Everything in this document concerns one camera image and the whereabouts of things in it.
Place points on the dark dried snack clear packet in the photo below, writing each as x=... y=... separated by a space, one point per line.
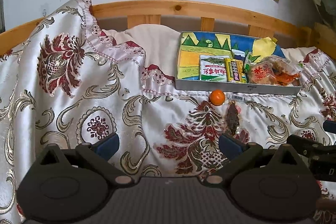
x=232 y=116

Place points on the wooden bed headboard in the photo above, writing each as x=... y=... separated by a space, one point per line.
x=178 y=7

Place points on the floral satin blanket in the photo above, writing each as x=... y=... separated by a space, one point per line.
x=65 y=82

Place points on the green and white snack packet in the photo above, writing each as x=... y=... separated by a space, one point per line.
x=212 y=69

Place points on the green stick snack packet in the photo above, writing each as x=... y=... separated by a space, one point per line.
x=249 y=61

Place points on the clear packet with red print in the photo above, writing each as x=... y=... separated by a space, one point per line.
x=261 y=73

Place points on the yellow snack packet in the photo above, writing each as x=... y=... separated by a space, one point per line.
x=282 y=64
x=235 y=70

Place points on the small orange tangerine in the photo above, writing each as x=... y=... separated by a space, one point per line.
x=217 y=97

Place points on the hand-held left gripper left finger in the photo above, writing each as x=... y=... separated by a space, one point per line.
x=107 y=145

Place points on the white pillow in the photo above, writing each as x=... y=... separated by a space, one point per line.
x=157 y=48

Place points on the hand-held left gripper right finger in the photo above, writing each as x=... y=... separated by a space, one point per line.
x=227 y=145

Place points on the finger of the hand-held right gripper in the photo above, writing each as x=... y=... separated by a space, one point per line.
x=302 y=144
x=330 y=127

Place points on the box with dragon drawing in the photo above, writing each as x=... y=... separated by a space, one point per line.
x=191 y=58

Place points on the blue and white snack packet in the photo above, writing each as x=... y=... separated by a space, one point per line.
x=237 y=53

